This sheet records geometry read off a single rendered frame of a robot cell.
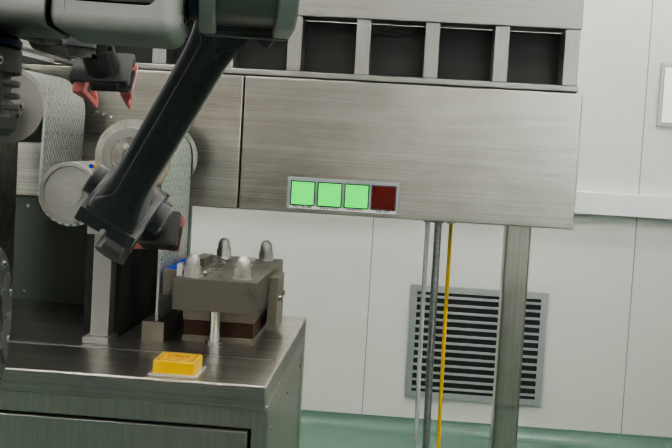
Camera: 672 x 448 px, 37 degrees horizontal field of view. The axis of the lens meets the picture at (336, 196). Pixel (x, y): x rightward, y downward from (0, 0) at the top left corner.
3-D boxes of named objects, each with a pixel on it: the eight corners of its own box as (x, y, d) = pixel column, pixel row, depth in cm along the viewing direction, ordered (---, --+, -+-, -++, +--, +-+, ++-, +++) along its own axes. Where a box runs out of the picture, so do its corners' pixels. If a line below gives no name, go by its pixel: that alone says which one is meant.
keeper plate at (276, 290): (266, 330, 203) (269, 277, 202) (272, 321, 213) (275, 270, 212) (278, 331, 203) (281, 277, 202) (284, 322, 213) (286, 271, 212)
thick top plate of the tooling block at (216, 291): (171, 309, 187) (173, 277, 187) (212, 280, 227) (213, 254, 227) (255, 314, 186) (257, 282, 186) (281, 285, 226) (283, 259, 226)
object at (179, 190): (157, 277, 192) (161, 181, 191) (183, 263, 215) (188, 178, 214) (159, 277, 192) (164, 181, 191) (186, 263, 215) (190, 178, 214)
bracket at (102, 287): (81, 343, 185) (88, 180, 184) (91, 337, 192) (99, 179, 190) (107, 345, 185) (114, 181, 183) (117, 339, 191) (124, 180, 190)
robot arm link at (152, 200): (123, 281, 119) (50, 237, 118) (160, 225, 131) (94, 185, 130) (310, -20, 97) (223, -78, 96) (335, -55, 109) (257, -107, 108)
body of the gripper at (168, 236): (177, 248, 178) (168, 233, 172) (122, 244, 179) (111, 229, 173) (183, 215, 181) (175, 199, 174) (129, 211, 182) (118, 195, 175)
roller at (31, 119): (-29, 140, 193) (-26, 67, 192) (21, 141, 218) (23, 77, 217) (42, 144, 192) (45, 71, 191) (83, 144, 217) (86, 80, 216)
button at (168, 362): (152, 374, 164) (152, 359, 164) (162, 365, 171) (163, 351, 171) (193, 377, 164) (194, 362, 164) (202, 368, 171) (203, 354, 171)
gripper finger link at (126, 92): (138, 121, 175) (128, 84, 167) (98, 119, 175) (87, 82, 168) (146, 92, 179) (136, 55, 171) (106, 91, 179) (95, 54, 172)
